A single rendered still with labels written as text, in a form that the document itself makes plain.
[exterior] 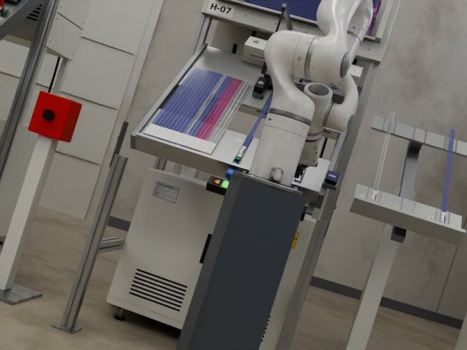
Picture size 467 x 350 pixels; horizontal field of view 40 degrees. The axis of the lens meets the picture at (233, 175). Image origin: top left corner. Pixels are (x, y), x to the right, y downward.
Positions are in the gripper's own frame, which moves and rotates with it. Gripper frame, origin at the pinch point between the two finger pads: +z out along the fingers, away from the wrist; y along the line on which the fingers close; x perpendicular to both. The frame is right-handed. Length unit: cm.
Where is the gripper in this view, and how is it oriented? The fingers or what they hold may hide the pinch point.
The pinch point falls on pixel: (298, 170)
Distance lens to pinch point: 207.9
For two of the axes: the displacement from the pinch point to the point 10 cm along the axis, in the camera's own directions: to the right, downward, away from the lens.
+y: 9.4, 3.0, -1.7
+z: -1.2, 7.4, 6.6
